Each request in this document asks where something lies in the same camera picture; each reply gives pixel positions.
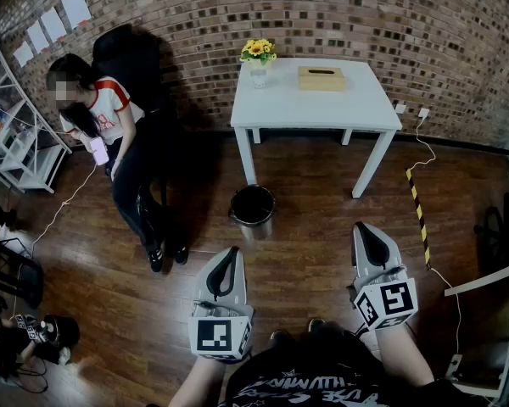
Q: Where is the white metal frame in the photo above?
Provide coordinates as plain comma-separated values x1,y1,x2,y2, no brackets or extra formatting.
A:
444,254,509,403

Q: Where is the black office chair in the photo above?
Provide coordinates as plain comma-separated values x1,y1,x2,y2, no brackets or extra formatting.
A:
473,192,509,271
92,23,183,211

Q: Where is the yellow sunflower bouquet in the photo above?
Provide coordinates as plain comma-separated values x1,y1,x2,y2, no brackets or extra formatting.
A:
239,38,277,68

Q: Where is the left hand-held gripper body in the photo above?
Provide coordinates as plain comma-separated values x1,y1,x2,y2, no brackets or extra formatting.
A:
187,298,255,365

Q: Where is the black folding chair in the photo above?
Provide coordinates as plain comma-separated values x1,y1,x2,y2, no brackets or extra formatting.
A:
0,239,44,309

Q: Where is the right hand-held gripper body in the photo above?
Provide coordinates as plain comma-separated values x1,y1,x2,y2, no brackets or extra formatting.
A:
347,264,420,332

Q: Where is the person's black printed shirt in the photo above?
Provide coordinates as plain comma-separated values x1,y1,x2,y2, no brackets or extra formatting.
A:
215,318,506,407

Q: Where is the wooden tissue box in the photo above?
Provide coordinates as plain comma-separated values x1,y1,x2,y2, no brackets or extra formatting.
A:
297,65,348,92

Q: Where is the person's left forearm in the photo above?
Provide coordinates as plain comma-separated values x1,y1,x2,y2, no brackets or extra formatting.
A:
168,354,239,407

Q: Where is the pink smartphone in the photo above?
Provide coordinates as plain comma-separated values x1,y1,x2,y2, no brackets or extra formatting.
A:
88,137,110,167

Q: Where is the person's right forearm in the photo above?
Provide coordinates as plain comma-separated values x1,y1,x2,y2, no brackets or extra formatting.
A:
372,324,436,387

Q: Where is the black trash bin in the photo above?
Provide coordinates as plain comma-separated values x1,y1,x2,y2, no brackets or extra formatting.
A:
228,184,277,242

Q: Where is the white power cable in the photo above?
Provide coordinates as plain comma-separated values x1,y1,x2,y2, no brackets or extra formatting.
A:
406,114,463,358

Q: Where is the white square table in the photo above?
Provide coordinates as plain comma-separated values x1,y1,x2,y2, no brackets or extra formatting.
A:
230,56,404,199

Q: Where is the white metal shelf rack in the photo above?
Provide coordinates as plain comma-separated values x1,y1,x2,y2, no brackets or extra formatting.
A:
0,40,73,195

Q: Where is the white charging cable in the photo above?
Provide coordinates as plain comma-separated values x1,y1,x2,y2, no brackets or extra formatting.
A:
10,161,98,320

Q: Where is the yellow black striped strip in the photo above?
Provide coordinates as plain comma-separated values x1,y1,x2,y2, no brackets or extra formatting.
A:
405,167,433,269

